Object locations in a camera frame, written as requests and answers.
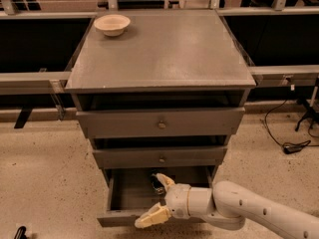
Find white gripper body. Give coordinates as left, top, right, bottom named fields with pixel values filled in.
left=164, top=183, right=190, bottom=219

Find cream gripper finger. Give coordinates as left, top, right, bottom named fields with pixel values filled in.
left=157, top=173, right=175, bottom=191
left=135, top=203, right=171, bottom=229

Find green soda can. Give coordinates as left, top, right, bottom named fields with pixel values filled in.
left=151, top=173, right=165, bottom=195

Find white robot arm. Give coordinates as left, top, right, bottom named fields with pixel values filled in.
left=135, top=173, right=319, bottom=239

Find grey bottom drawer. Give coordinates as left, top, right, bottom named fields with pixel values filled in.
left=98, top=165, right=216, bottom=227

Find grey drawer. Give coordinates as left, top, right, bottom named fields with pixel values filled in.
left=76, top=107, right=245, bottom=138
left=98, top=165, right=216, bottom=227
left=93, top=136, right=227, bottom=168

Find grey middle drawer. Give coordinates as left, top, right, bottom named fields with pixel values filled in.
left=93, top=136, right=227, bottom=168

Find grey top drawer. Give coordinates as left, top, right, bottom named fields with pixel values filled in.
left=76, top=107, right=245, bottom=138

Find grey drawer cabinet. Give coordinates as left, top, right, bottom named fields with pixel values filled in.
left=66, top=10, right=255, bottom=179

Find black object floor corner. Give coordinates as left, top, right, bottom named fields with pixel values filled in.
left=14, top=226, right=27, bottom=239

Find black tripod stand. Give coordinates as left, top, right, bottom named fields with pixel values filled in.
left=295, top=86, right=319, bottom=131

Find beige paper bowl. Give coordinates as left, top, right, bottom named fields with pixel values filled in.
left=94, top=14, right=131, bottom=37

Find black power cable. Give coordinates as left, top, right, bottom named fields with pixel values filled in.
left=263, top=98, right=319, bottom=155

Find grey metal rail frame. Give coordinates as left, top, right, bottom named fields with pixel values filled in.
left=1, top=10, right=318, bottom=95

